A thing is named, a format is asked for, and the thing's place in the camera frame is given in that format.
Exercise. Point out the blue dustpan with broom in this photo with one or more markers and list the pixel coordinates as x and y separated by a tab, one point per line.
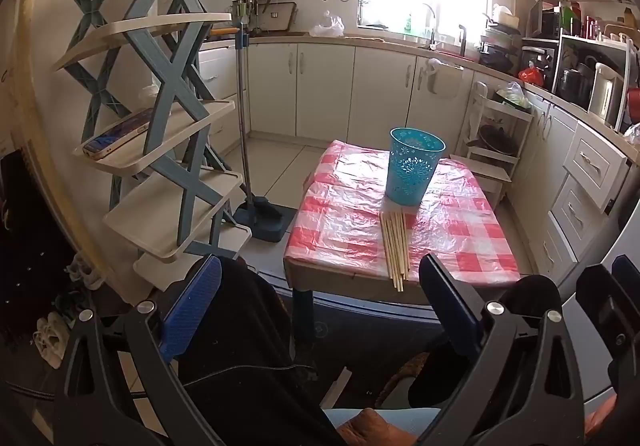
265	221

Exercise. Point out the hanging metal tray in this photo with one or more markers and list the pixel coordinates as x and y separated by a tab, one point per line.
277	16

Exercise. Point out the person's black pants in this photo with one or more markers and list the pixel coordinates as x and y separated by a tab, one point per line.
240	326

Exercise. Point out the smartphone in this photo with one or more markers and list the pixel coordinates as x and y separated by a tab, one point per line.
117	134

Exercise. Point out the microwave oven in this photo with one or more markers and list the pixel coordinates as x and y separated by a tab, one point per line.
545	19

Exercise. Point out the cream lower kitchen cabinets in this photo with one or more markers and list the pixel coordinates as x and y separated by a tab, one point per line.
325	91

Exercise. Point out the teal perforated plastic basket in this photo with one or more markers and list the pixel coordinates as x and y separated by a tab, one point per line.
415	166

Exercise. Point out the bag of green vegetables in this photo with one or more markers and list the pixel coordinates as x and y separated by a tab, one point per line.
512	96

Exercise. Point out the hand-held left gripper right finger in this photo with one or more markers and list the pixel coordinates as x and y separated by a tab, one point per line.
452	313

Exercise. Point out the white electric kettle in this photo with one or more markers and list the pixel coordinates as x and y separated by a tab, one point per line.
605	94

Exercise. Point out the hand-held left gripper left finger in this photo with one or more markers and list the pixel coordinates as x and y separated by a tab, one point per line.
192	306

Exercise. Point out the red plastic bag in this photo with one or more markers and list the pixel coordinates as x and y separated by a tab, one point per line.
531	75

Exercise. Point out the chrome kitchen faucet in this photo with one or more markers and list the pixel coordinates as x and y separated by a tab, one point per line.
430	21

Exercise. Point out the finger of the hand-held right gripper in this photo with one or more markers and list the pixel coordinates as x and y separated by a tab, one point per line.
602	306
627	271

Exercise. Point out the red white checkered tablecloth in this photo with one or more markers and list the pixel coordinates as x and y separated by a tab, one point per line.
350	216

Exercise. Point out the black pan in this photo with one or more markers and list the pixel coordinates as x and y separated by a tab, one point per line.
497	140

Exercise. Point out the blue cream shelf rack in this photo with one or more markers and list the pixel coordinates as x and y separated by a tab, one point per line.
172	76

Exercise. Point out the black tap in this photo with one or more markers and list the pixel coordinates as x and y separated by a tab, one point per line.
462	39

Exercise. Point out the small white wooden rack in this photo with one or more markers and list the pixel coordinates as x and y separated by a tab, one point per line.
495	166

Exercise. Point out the bundle of wooden chopsticks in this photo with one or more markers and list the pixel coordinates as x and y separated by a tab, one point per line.
395	246

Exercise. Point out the grey shoes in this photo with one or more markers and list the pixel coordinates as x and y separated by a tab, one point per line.
85	271

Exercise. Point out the dish rack with dishes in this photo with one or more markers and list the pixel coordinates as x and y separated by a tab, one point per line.
497	49

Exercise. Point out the white shoes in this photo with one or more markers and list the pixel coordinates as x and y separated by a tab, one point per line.
50	338

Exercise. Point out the white plastic bag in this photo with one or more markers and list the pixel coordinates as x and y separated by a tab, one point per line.
327	25

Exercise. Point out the white hanging bin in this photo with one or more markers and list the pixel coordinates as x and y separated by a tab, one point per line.
442	76

